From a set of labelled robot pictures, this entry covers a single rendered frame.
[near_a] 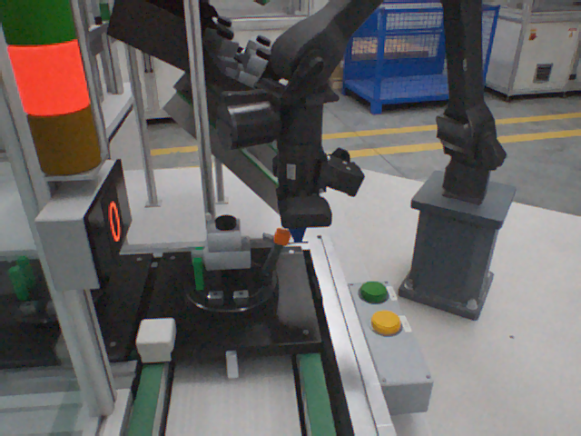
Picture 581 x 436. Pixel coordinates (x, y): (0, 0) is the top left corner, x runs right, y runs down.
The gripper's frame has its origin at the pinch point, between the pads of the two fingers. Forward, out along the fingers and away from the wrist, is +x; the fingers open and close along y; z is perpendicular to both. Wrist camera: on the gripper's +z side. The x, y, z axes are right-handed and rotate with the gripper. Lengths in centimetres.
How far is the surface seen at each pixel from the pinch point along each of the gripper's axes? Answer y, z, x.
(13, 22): -21.5, -22.7, -28.8
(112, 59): 165, -64, 8
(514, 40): 446, 275, 46
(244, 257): -2.3, -7.7, 4.3
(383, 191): 54, 29, 23
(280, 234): -1.0, -2.7, 1.6
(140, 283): 3.0, -24.1, 11.9
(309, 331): -9.9, 0.6, 11.7
